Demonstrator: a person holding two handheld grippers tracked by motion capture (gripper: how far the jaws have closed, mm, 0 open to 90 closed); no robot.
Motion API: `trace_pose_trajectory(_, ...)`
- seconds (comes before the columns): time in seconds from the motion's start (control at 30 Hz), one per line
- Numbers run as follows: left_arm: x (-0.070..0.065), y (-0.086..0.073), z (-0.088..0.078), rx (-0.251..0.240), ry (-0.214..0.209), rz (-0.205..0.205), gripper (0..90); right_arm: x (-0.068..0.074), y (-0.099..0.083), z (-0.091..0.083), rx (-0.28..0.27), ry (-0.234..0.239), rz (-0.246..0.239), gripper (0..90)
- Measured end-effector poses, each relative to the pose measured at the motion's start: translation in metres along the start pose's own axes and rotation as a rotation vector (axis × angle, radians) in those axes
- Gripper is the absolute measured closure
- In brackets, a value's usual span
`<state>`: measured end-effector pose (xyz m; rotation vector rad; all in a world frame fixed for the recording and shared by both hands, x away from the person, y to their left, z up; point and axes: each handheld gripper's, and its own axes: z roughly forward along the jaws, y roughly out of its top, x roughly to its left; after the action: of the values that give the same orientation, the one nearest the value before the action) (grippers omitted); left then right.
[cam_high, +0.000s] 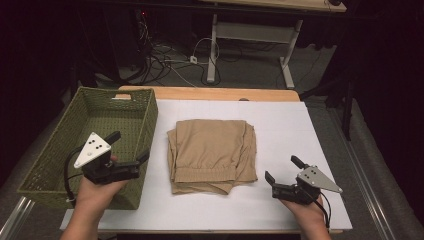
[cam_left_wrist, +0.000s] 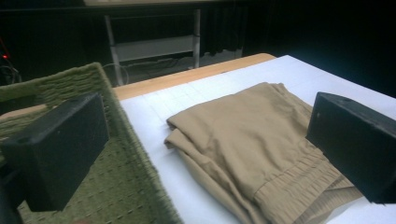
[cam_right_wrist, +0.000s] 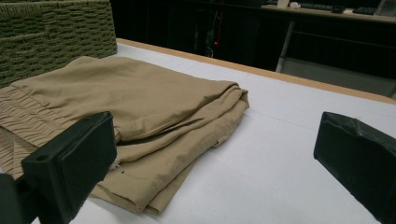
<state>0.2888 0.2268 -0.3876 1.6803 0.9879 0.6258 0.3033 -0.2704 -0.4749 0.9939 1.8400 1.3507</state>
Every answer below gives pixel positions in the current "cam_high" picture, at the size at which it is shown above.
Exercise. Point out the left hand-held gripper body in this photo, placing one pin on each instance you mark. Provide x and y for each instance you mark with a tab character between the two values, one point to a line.
91	150

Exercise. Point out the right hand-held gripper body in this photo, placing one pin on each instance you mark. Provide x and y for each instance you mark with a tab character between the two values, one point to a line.
305	190

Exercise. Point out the green woven basket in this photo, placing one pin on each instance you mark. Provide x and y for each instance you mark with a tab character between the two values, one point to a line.
110	116

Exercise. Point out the khaki pants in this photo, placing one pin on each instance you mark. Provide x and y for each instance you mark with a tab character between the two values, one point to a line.
210	153

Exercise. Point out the person's right hand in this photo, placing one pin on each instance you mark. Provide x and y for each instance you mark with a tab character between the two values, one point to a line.
308	213

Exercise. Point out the person's left hand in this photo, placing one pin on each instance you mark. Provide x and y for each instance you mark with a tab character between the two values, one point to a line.
93	196

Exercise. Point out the white table mat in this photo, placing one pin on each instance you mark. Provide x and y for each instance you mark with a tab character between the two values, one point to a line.
283	133

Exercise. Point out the black metal stand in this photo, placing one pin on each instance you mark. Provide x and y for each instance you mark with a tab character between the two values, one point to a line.
348	110

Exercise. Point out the white power adapter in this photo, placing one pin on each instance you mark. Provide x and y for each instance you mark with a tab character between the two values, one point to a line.
193	60

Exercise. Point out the aluminium rail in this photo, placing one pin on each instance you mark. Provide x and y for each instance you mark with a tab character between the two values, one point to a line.
363	176
15	218

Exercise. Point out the desk with white frame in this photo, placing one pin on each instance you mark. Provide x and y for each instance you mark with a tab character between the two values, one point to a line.
253	31

